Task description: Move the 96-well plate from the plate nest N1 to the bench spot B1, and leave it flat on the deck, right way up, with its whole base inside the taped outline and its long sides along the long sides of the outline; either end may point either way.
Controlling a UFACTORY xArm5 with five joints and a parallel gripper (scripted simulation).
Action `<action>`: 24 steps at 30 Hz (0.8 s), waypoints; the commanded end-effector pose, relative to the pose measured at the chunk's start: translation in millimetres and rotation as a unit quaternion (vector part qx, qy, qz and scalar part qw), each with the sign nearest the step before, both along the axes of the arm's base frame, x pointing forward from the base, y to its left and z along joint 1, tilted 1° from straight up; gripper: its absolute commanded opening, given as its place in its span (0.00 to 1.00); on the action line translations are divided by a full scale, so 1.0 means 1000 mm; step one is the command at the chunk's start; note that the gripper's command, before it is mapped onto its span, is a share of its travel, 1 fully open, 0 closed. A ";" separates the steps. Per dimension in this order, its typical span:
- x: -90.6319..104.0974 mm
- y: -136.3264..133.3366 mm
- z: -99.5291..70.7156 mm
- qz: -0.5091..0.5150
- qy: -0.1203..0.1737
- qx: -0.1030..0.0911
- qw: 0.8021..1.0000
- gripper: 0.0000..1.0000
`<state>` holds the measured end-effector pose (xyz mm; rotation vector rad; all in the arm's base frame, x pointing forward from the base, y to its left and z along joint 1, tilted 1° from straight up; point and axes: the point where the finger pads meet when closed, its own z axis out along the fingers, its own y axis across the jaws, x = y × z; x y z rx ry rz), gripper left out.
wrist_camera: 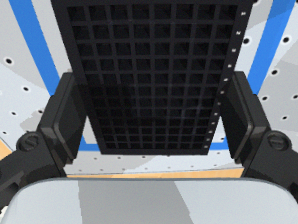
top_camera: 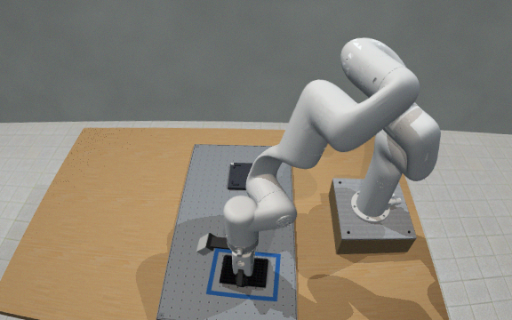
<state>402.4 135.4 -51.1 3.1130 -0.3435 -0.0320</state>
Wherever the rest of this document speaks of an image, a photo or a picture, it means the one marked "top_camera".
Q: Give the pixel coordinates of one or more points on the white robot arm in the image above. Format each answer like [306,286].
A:
[325,115]

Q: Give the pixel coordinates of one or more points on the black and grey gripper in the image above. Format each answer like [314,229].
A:
[245,268]

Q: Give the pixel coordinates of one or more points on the blue taped rectangle outline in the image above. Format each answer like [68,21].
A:
[244,296]

